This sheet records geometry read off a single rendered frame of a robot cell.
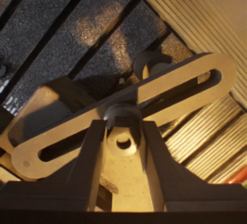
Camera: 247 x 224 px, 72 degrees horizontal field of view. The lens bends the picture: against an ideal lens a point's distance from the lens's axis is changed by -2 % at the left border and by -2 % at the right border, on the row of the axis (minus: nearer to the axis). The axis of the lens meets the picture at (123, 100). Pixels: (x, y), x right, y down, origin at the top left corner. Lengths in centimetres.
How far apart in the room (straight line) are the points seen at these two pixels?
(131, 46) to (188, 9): 19
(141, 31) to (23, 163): 35
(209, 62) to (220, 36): 37
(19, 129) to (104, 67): 25
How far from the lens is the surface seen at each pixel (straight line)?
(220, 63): 20
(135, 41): 43
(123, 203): 35
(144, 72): 30
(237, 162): 64
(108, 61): 43
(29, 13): 49
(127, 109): 17
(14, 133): 27
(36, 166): 24
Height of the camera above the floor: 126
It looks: 74 degrees down
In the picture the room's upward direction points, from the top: 177 degrees clockwise
